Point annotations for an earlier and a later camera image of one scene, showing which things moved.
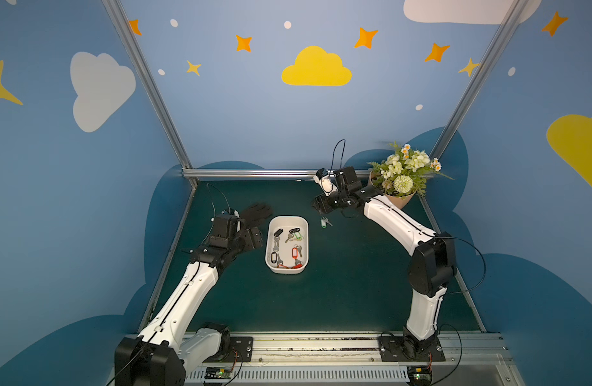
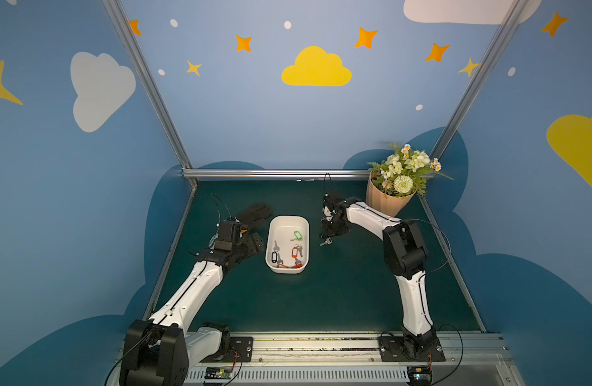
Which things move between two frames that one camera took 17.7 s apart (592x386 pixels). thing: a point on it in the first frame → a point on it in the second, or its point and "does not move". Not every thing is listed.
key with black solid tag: [277, 239] → [329, 240]
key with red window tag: [295, 251] does not move
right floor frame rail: [457, 279] does not move
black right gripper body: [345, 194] → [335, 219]
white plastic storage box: [287, 244] does not move
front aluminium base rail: [353, 359] does not move
